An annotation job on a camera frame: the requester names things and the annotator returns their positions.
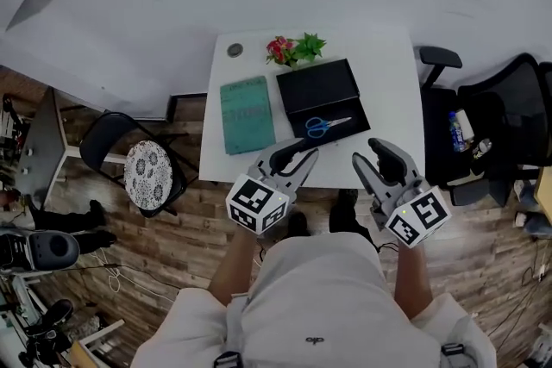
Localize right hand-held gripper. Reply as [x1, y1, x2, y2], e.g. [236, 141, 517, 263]
[351, 137, 452, 248]

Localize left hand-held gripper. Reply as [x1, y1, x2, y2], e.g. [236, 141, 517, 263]
[225, 137, 320, 236]

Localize blue-handled scissors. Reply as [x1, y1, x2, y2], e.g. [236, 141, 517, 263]
[304, 115, 353, 139]

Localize black box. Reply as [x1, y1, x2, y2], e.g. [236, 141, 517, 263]
[274, 58, 372, 140]

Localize person's right forearm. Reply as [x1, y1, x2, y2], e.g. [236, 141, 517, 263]
[393, 242, 435, 321]

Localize person's left forearm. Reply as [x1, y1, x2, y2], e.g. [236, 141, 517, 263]
[208, 223, 261, 308]

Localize person's black right shoe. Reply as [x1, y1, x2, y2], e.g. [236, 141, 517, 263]
[328, 188, 373, 242]

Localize person's black shoe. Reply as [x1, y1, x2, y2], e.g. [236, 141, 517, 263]
[285, 210, 312, 239]
[328, 188, 373, 242]

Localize person's black left shoe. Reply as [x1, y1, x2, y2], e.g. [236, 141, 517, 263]
[285, 210, 312, 239]

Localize green book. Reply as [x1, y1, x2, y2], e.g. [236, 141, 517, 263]
[218, 75, 277, 156]

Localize plastic bottle with blue label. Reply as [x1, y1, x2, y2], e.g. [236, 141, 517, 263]
[447, 109, 475, 153]

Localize small black and white object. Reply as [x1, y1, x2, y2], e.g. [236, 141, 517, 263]
[470, 137, 493, 161]

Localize potted plant with pink flowers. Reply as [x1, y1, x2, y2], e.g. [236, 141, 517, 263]
[264, 31, 327, 70]

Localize black office chair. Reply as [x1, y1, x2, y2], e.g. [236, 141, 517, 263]
[417, 45, 552, 208]

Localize person's white shirt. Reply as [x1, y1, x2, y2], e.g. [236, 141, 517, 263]
[130, 231, 499, 368]

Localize round floral seat cushion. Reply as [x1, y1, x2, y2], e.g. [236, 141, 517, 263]
[122, 140, 174, 218]

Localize black folding chair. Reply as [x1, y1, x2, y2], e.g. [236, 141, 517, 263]
[78, 111, 189, 219]

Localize grey side desk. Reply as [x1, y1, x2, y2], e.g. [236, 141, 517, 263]
[15, 86, 70, 210]

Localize grey and black machine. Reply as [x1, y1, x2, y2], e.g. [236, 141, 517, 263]
[0, 227, 82, 273]

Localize black strap buckle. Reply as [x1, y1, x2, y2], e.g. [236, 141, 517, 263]
[439, 341, 467, 359]
[212, 350, 243, 368]

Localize black floor cable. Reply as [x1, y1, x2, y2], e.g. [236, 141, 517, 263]
[486, 245, 552, 337]

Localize white floor cable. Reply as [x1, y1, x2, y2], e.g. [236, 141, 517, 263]
[91, 247, 184, 301]

